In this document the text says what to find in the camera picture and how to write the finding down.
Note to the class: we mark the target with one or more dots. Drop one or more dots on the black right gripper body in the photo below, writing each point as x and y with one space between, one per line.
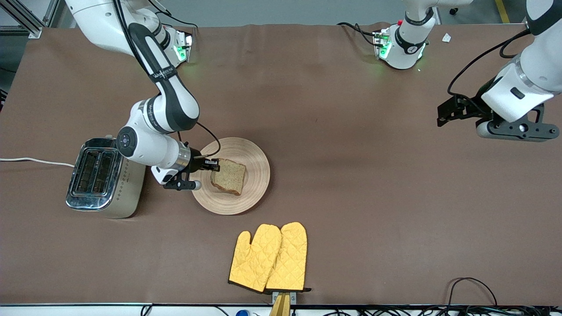
197 163

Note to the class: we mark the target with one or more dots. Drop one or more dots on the brown bread toast slice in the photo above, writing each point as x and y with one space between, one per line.
229 177

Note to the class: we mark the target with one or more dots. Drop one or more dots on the round wooden plate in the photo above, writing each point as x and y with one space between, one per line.
254 184

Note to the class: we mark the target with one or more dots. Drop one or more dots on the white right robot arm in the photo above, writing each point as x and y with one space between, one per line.
145 145

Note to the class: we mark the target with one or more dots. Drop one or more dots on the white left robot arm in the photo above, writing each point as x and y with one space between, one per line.
522 83

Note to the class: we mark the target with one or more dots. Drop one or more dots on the small white paper scrap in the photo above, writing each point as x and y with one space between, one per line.
446 38

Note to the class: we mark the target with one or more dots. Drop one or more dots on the chrome and cream toaster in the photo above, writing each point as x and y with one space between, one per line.
109 184

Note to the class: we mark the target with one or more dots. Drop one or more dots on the yellow quilted oven mitt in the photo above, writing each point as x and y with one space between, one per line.
252 259
287 259

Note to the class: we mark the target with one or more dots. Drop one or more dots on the brown table cover mat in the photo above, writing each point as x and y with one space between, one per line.
351 197

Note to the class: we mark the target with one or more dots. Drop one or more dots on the wooden clamp with metal bracket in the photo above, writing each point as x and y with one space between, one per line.
281 305

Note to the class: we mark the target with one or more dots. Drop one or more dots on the aluminium frame profile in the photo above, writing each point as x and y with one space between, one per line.
26 22

